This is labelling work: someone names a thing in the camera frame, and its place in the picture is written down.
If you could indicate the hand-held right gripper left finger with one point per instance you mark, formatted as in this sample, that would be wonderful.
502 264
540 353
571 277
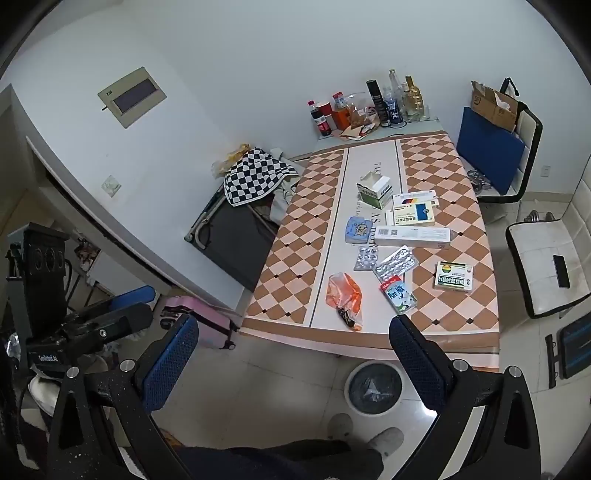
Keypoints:
170 357

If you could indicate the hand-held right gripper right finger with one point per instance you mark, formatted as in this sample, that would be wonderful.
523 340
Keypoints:
415 357

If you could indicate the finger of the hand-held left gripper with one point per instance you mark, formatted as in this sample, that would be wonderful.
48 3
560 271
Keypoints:
127 323
134 295

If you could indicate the white round waste bin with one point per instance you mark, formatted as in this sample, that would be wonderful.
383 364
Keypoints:
376 388

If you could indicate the large silver blister pack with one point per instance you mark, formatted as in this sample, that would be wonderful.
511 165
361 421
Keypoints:
395 264

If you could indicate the cream blue medicine box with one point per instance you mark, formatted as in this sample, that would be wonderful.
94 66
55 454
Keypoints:
413 216

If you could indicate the pink suitcase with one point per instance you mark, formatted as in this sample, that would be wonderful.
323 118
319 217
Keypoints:
203 321

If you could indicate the green white milk carton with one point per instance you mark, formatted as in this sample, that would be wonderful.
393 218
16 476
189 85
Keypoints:
398 295

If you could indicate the green yellow medicine box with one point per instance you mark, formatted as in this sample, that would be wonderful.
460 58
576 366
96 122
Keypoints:
454 277

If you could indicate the orange plastic bag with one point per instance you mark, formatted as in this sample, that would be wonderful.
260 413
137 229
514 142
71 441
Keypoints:
342 295

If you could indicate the small silver blister pack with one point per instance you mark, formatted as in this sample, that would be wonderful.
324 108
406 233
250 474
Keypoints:
365 257

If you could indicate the long white box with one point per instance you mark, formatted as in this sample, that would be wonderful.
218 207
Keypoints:
411 235

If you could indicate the blue tissue pack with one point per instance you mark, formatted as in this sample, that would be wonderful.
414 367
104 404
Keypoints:
358 230

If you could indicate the dining table with checkered top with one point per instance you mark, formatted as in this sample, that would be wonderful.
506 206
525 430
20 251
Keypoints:
295 258

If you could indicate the white box with colour stripes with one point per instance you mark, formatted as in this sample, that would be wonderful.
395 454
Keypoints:
415 199

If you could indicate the black and blue floor pad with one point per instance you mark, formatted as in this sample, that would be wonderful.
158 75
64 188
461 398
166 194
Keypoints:
575 344

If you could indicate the white padded chair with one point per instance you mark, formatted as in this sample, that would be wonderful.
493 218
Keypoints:
538 251

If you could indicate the black phone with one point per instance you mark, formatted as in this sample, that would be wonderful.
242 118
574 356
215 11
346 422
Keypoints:
561 271

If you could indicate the black white checkered cloth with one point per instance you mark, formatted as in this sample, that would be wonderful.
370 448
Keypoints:
256 177

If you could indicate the open green white medicine box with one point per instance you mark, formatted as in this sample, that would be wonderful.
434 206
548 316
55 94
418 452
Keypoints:
374 190

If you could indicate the yellow crumpled bag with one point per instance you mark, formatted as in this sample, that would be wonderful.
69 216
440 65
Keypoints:
238 154

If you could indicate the pair of metal dumbbells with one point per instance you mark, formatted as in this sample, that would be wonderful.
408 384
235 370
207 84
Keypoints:
539 216

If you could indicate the torn brown paper scraps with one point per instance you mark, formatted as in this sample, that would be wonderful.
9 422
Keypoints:
355 132

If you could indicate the clear snack bag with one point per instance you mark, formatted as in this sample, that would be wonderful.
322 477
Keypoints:
359 114

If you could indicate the black spray can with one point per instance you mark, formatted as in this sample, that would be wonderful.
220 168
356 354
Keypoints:
379 104

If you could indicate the gold glass bottle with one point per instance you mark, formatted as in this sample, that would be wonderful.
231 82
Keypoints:
412 99

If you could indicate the open cardboard box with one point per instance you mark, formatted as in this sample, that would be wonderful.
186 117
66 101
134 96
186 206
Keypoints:
494 108

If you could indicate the red cup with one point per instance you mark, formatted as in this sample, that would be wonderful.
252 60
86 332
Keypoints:
326 108

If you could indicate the clear glass bottle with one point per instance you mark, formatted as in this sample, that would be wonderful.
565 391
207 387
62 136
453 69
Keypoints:
393 87

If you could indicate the white wall switch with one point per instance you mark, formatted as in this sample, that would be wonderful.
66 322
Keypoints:
111 185

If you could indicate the black flat panel with frame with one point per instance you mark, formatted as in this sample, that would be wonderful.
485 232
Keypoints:
235 242

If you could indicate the beige wall fuse box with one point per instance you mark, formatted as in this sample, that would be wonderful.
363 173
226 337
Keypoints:
131 97

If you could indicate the white wall socket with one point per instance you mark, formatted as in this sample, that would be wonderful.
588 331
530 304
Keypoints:
546 171

